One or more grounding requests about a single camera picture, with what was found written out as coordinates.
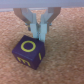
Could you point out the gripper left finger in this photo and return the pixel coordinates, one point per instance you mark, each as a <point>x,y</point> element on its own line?
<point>30,20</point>

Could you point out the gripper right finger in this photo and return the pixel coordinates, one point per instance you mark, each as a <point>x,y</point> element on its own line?
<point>46,22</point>

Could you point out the purple block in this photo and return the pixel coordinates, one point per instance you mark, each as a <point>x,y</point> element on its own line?
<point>28,51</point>

